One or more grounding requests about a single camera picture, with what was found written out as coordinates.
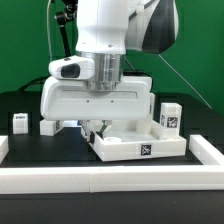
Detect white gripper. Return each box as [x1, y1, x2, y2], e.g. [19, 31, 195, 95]
[40, 76, 152, 143]

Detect white square table top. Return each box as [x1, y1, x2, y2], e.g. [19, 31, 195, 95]
[88, 120, 186, 162]

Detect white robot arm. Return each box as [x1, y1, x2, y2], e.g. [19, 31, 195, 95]
[41, 0, 179, 122]

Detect white base tag plate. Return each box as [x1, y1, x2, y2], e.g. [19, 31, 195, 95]
[63, 120, 81, 128]

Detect white U-shaped obstacle fence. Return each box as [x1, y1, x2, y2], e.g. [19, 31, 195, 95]
[0, 135, 224, 194]

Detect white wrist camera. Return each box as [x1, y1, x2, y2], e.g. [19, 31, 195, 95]
[49, 56, 95, 80]

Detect black cables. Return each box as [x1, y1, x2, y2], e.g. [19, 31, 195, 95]
[18, 75, 51, 93]

